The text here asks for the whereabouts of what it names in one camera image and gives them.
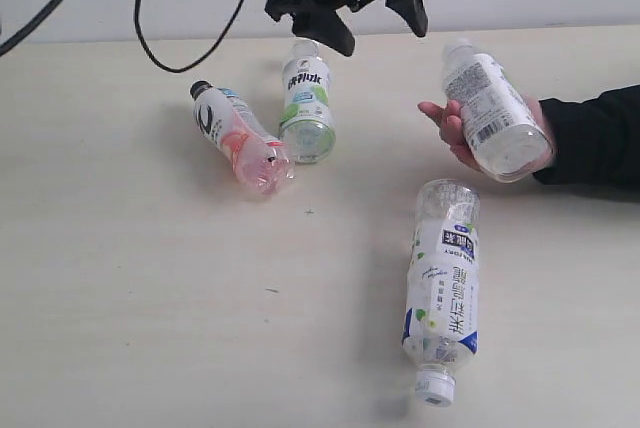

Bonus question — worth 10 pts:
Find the person's open hand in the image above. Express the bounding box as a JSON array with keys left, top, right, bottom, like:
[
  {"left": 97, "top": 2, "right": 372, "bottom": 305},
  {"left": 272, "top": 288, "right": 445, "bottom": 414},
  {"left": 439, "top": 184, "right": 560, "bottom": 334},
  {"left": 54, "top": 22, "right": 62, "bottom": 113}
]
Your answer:
[{"left": 417, "top": 95, "right": 557, "bottom": 179}]

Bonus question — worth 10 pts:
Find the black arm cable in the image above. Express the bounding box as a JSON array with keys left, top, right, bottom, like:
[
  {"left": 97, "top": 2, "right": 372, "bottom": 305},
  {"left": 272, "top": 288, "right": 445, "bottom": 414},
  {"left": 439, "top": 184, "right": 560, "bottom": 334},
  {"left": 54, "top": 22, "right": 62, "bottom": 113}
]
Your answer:
[{"left": 0, "top": 0, "right": 274, "bottom": 74}]

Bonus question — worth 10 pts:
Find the green lime label bottle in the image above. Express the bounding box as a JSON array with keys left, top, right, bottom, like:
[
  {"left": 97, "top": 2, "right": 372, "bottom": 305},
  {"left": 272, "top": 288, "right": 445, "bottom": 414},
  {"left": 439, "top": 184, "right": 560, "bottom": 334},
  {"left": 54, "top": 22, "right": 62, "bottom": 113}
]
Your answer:
[{"left": 278, "top": 38, "right": 336, "bottom": 164}]

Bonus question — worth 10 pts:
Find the clear bottle blue white label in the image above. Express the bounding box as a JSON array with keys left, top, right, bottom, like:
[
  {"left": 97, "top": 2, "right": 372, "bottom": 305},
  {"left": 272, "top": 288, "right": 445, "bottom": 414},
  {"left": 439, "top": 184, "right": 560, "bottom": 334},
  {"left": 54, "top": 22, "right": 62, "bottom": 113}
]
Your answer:
[{"left": 402, "top": 179, "right": 480, "bottom": 407}]

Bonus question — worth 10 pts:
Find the pink drink bottle black cap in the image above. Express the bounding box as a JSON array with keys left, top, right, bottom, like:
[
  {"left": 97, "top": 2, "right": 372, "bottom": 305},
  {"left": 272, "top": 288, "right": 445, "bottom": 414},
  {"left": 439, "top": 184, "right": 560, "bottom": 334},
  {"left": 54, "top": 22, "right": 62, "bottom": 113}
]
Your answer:
[{"left": 190, "top": 80, "right": 295, "bottom": 197}]

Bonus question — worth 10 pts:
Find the square clear bottle white label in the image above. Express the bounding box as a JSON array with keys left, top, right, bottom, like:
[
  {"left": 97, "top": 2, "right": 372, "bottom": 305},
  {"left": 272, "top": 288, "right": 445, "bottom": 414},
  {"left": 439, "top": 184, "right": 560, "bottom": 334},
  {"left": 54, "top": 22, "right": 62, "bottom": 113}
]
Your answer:
[{"left": 442, "top": 38, "right": 553, "bottom": 183}]

